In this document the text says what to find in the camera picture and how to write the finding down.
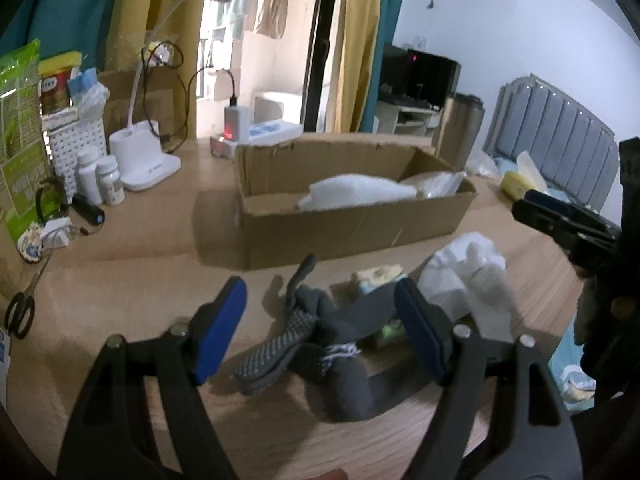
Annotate light blue bed sheet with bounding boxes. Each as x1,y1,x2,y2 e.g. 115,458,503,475
547,320,598,406

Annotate blue and white tissue pack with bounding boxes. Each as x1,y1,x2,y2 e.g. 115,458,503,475
67,67,111,116

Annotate black door frame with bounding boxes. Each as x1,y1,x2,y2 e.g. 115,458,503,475
302,0,346,133

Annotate grey padded headboard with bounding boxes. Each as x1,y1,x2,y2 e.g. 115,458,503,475
482,74,620,216

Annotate teal hanging towel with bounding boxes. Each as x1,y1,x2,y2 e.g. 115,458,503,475
215,0,251,41

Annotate small white bottle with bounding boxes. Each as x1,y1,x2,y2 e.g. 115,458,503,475
97,156,125,206

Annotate teal curtain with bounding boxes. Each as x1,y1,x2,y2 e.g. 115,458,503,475
10,0,126,71
362,0,411,131

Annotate black scissors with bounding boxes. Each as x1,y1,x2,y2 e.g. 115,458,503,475
5,250,53,339

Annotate small white charger plug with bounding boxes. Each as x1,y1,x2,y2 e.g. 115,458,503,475
40,217,74,249

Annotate dark grey sock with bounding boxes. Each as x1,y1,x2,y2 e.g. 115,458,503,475
317,284,437,423

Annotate black cord loop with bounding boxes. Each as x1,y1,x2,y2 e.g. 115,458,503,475
34,177,69,222

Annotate clear plastic bag in box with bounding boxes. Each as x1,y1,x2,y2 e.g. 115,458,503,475
400,170,467,200

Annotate small green toy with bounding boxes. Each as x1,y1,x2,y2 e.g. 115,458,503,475
375,322,407,352

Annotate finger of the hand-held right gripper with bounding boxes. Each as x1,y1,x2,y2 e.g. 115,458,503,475
511,200,619,262
524,189,622,237

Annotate cardboard sheet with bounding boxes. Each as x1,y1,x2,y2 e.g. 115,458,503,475
97,67,201,143

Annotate large white bottle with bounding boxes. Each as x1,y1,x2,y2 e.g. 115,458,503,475
76,147,103,206

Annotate black monitor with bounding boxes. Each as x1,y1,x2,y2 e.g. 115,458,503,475
407,50,462,111

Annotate white charger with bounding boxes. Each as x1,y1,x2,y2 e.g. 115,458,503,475
223,106,243,143

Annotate white desk lamp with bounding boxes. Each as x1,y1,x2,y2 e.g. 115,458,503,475
109,0,250,192

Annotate white power strip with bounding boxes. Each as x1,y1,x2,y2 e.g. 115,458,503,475
210,121,304,157

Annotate white perforated basket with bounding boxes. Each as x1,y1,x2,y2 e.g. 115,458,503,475
42,107,108,196

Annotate round patterned badge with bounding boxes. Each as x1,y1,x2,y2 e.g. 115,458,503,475
17,227,44,263

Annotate white media stand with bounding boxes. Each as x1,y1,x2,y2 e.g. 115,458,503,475
375,100,443,136

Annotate grey sock with dotted sole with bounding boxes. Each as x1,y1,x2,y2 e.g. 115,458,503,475
234,254,362,396

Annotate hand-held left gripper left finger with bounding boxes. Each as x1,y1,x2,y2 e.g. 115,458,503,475
56,276,248,480

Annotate black flashlight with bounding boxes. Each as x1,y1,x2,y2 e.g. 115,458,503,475
71,194,106,226

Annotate steel tumbler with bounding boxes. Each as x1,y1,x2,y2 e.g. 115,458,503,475
437,92,485,171

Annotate white sock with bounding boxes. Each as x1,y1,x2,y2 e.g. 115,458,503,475
417,232,513,318

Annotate white plastic bag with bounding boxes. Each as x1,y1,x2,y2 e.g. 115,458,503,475
298,175,418,211

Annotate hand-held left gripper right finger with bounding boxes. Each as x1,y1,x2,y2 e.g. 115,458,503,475
394,277,583,480

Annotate white appliance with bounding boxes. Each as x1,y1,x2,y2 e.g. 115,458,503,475
252,90,303,126

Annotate green snack packet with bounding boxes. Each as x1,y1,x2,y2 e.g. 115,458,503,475
0,39,51,241

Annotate yellow curtain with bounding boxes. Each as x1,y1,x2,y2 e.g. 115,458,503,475
107,0,206,141
332,0,386,133

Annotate tin can with yellow lid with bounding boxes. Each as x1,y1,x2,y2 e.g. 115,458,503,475
39,51,82,116

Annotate black cable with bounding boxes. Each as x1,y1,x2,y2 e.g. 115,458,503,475
140,42,237,156

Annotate yellow tissue pack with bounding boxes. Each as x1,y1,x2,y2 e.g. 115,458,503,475
501,151,548,198

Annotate cardboard box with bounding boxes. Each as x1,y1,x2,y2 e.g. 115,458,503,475
235,132,477,271

